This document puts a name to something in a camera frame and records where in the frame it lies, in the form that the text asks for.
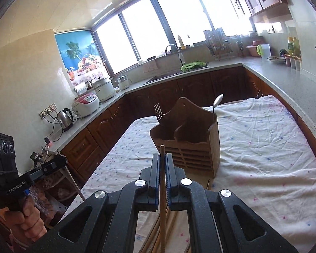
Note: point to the paper towel roll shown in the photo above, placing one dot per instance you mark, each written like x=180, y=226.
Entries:
x=80, y=88

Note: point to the stainless steel electric kettle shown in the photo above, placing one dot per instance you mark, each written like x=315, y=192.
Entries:
x=64, y=120

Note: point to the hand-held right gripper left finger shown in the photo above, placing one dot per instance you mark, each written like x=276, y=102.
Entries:
x=156, y=175

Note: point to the small white electric pot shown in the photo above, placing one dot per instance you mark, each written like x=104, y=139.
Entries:
x=123, y=83

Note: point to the yellow dish soap bottle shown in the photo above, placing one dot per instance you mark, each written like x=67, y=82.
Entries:
x=181, y=42

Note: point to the palm tree window blind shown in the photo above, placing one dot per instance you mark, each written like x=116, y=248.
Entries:
x=73, y=50

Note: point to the yellow cooking oil bottle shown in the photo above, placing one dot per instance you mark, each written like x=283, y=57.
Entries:
x=290, y=46
x=297, y=47

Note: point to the white bowl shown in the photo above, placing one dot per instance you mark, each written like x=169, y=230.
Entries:
x=275, y=60

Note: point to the curved kitchen faucet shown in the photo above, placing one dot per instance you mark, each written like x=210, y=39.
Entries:
x=181, y=58

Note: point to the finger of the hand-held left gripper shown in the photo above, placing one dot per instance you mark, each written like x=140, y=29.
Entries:
x=48, y=167

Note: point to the person's left hand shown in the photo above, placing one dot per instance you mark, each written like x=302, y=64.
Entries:
x=26, y=221

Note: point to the white and red rice cooker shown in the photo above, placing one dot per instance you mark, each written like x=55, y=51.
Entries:
x=85, y=104

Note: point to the wall power outlet strip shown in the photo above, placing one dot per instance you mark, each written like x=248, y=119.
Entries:
x=48, y=110

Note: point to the metal fork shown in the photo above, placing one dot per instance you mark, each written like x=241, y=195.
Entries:
x=158, y=110

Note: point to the cluttered storage rack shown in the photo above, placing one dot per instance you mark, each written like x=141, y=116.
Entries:
x=56, y=192

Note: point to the kitchen window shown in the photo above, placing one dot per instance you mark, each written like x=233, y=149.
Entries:
x=152, y=26

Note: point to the white seasoning jar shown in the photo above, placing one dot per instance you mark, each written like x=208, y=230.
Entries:
x=298, y=64
x=287, y=61
x=293, y=62

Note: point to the pink plastic basin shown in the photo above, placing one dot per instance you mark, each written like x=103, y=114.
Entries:
x=252, y=50

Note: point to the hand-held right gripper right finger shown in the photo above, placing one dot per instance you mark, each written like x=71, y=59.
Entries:
x=170, y=175

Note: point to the small metal pot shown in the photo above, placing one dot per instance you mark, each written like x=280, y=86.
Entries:
x=90, y=83

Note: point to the metal spoon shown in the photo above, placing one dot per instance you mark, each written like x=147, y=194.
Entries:
x=218, y=99

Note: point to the black charger plug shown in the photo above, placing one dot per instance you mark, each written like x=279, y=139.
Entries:
x=47, y=140

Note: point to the white dotted tablecloth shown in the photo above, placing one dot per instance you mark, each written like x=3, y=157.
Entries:
x=252, y=150

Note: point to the green plastic basket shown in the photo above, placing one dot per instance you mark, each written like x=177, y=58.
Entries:
x=193, y=66

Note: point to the kitchen sink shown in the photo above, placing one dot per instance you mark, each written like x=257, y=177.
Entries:
x=163, y=77

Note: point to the light wooden chopstick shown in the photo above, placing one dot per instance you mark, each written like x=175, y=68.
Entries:
x=75, y=184
x=162, y=229

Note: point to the pile of brown chopsticks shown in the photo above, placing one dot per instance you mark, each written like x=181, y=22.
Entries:
x=154, y=232

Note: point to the metal dish rack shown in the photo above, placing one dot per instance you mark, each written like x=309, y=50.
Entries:
x=218, y=44

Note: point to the wooden utensil holder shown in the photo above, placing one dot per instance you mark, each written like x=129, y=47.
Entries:
x=194, y=152

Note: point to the dark purple vegetable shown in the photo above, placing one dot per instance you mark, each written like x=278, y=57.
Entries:
x=283, y=52

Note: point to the wall switch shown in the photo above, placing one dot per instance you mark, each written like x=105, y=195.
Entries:
x=271, y=29

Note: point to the white dishcloth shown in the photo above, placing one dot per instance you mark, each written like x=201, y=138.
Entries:
x=150, y=67

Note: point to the large white slow cooker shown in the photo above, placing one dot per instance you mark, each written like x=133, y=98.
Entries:
x=104, y=89

